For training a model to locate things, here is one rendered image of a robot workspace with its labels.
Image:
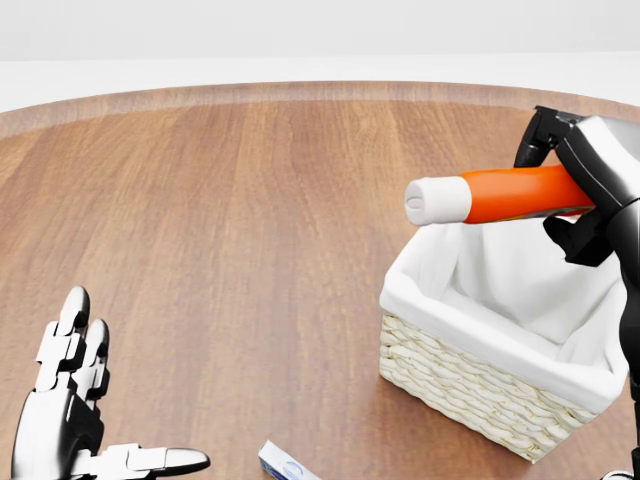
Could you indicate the orange ketchup bottle white cap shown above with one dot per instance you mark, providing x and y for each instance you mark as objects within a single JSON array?
[{"x": 515, "y": 192}]

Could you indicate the white and blue box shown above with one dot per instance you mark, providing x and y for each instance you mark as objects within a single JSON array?
[{"x": 280, "y": 462}]

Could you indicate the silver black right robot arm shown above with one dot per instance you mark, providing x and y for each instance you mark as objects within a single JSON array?
[{"x": 633, "y": 345}]

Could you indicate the white cloth basket liner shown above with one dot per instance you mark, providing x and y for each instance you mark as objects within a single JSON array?
[{"x": 505, "y": 300}]

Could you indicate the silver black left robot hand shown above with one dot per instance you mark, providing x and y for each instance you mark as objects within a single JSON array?
[{"x": 50, "y": 430}]

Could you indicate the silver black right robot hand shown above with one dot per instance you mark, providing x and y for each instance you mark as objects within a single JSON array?
[{"x": 607, "y": 165}]

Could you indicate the pale wicker basket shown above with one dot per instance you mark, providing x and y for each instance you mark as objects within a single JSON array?
[{"x": 465, "y": 395}]

